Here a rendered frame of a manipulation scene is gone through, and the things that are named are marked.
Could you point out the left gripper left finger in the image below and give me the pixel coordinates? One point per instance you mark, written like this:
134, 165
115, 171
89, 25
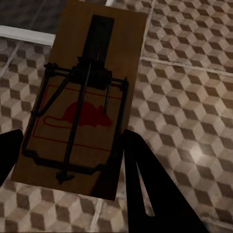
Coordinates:
10, 144

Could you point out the shower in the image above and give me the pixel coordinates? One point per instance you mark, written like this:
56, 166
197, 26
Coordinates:
32, 36

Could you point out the mousetrap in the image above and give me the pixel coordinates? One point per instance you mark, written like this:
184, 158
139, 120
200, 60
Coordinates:
74, 140

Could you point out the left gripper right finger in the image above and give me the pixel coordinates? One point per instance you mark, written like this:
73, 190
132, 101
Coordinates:
173, 214

